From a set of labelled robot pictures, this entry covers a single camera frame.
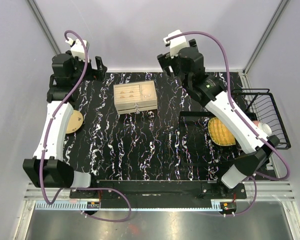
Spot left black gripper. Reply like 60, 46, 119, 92
68, 50, 107, 86

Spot beige ring tray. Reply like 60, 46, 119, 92
113, 80, 157, 105

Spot beige jewelry drawer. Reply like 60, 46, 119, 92
116, 104, 158, 115

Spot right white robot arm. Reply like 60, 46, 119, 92
157, 37, 280, 199

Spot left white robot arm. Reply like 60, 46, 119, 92
22, 51, 98, 198

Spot yellow patterned plate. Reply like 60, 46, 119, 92
66, 110, 84, 135

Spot gold rings in tray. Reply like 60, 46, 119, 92
118, 89, 136, 98

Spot crystal drawer knob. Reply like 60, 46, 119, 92
135, 104, 140, 114

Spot yellow woven bamboo plate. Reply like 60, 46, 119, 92
208, 117, 236, 147

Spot white pink patterned bowl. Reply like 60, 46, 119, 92
253, 120, 272, 136

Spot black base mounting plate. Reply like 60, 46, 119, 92
69, 179, 248, 201

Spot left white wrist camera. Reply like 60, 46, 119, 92
65, 38, 86, 62

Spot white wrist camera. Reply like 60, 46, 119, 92
65, 38, 86, 62
163, 29, 189, 59

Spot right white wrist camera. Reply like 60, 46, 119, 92
163, 29, 189, 59

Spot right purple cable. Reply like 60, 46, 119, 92
166, 31, 291, 216

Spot purple cable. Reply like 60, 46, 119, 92
39, 30, 132, 222
166, 31, 291, 216

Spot black wire dish rack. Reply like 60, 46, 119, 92
231, 88, 291, 150

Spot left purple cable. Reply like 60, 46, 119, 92
39, 30, 132, 222

